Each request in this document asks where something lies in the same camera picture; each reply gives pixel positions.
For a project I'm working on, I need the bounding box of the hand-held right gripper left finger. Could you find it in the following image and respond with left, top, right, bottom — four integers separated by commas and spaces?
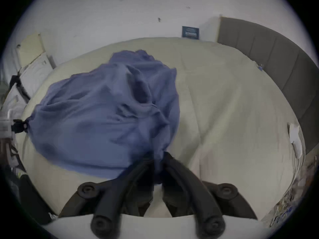
58, 154, 156, 237

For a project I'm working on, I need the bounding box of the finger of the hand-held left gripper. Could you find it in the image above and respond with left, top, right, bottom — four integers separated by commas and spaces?
12, 119, 29, 134

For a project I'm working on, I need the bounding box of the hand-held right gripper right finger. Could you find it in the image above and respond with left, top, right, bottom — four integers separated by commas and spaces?
161, 152, 258, 237

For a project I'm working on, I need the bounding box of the blue shirt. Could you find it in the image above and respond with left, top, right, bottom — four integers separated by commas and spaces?
27, 50, 181, 185

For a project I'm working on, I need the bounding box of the cream cushion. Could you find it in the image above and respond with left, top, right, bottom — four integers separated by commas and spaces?
16, 33, 47, 68

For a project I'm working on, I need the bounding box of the bed with beige sheet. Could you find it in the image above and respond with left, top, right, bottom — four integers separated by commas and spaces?
21, 37, 306, 221

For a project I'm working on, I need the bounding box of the white crumpled cloth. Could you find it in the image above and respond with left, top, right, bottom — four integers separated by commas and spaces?
288, 123, 303, 159

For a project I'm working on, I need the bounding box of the grey padded headboard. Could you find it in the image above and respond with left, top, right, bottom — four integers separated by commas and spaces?
217, 16, 319, 156

